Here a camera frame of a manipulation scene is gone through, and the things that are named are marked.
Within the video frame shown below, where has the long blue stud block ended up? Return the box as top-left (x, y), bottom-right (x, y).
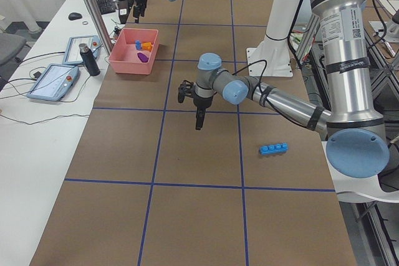
top-left (259, 143), bottom-right (289, 156)

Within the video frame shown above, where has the black pendant cable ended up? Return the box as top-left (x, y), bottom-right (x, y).
top-left (0, 72), bottom-right (91, 123)

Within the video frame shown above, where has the black computer mouse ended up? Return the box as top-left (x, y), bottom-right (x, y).
top-left (68, 12), bottom-right (82, 21)

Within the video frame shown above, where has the black keyboard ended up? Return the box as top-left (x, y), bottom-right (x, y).
top-left (96, 0), bottom-right (115, 15)

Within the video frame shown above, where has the teach pendant tablet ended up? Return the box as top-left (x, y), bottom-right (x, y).
top-left (26, 64), bottom-right (80, 102)
top-left (62, 35), bottom-right (103, 66)

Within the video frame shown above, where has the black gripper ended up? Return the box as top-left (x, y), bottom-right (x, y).
top-left (133, 0), bottom-right (147, 23)
top-left (177, 80), bottom-right (213, 130)

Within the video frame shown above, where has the aluminium frame post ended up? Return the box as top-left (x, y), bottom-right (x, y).
top-left (84, 0), bottom-right (113, 55)

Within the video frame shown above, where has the far teach pendant tablet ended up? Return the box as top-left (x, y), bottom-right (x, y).
top-left (62, 35), bottom-right (103, 66)

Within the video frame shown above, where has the orange sloped block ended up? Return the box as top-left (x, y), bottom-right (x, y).
top-left (141, 42), bottom-right (154, 52)

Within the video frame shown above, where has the pink plastic box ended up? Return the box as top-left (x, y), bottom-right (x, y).
top-left (109, 27), bottom-right (159, 75)

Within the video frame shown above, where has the white chair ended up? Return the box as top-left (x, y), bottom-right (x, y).
top-left (326, 158), bottom-right (398, 204)

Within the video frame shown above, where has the near teach pendant tablet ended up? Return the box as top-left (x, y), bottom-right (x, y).
top-left (26, 64), bottom-right (80, 102)

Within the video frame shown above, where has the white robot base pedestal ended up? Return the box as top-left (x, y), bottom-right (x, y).
top-left (247, 0), bottom-right (300, 77)

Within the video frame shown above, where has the small blue block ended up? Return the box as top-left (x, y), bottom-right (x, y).
top-left (135, 40), bottom-right (142, 50)

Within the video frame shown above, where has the black water bottle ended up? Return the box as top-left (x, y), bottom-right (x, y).
top-left (79, 43), bottom-right (100, 76)

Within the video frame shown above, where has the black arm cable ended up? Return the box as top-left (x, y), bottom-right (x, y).
top-left (232, 59), bottom-right (272, 108)

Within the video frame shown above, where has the purple curved block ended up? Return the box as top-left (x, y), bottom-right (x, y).
top-left (137, 52), bottom-right (149, 63)

